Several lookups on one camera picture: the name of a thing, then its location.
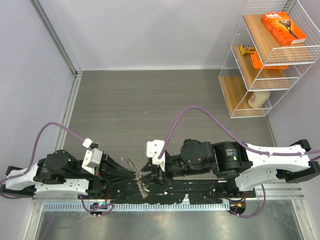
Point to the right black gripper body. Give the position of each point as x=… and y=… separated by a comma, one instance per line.
x=174, y=165

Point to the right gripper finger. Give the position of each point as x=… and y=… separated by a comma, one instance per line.
x=152, y=179
x=149, y=166

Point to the metal disc with keyrings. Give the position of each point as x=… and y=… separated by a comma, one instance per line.
x=137, y=175

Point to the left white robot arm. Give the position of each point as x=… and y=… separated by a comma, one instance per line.
x=62, y=175

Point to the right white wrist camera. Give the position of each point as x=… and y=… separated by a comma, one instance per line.
x=153, y=150

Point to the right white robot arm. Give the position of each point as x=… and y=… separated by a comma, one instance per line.
x=242, y=166

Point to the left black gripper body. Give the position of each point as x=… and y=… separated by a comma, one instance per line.
x=105, y=179

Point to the white wire shelf rack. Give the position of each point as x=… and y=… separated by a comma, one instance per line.
x=271, y=67

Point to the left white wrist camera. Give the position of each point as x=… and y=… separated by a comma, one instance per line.
x=92, y=157

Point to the cream bottle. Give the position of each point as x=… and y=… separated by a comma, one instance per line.
x=258, y=98

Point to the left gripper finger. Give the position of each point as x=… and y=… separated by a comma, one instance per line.
x=118, y=179
x=115, y=168

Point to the white slotted cable duct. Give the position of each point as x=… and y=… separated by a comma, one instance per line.
x=184, y=206

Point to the orange razor box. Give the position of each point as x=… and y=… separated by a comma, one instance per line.
x=284, y=30

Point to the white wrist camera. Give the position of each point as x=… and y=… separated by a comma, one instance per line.
x=153, y=150
x=92, y=157

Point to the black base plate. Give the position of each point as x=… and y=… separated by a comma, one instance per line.
x=198, y=191

